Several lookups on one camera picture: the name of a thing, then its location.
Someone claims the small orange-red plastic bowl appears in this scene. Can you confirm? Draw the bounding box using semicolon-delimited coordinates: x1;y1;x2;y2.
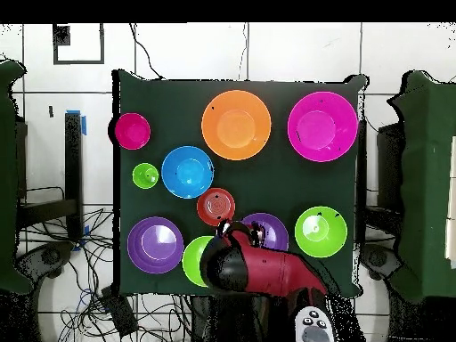
196;187;237;228

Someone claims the black square floor frame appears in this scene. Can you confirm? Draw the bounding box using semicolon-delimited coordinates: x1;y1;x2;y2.
52;23;105;66

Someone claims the dark green tablecloth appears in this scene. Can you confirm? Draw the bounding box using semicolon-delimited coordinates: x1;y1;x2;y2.
111;69;370;297

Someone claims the black power strip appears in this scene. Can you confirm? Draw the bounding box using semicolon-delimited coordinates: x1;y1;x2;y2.
101;286;139;338

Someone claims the black stand with blue tape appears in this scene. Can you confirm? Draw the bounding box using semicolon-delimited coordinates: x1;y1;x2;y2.
15;110;88;247

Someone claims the green plastic bowl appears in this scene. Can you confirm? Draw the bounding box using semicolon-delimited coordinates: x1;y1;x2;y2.
294;206;349;258
181;235;215;289

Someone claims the green plastic cup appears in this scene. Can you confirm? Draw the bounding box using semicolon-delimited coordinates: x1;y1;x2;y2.
131;162;160;190

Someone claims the white panel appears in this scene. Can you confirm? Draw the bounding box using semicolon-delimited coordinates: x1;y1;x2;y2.
444;134;456;270

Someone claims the small red-pink plastic bowl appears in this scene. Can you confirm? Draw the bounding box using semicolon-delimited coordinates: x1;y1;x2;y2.
114;112;151;151

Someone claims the green-covered side table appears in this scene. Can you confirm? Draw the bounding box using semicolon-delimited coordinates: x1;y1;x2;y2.
0;58;33;297
387;69;456;304

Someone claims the black metal stand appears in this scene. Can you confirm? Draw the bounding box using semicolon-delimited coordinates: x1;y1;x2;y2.
357;120;405;236

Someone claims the floor cable bundle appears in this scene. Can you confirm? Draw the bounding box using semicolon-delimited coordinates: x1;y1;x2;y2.
17;184;193;342

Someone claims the blue plastic bowl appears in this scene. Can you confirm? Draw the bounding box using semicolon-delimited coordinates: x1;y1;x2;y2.
160;145;215;200

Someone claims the purple plastic bowl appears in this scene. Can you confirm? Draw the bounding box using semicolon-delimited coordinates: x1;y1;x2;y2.
126;216;185;275
240;212;290;252

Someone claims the large orange plastic bowl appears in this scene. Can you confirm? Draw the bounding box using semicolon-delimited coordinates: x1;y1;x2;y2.
200;89;273;161

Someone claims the black floor cable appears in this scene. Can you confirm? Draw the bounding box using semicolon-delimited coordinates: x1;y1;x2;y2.
128;23;165;80

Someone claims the large pink plastic bowl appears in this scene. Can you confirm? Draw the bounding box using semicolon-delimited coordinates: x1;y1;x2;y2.
287;91;359;163

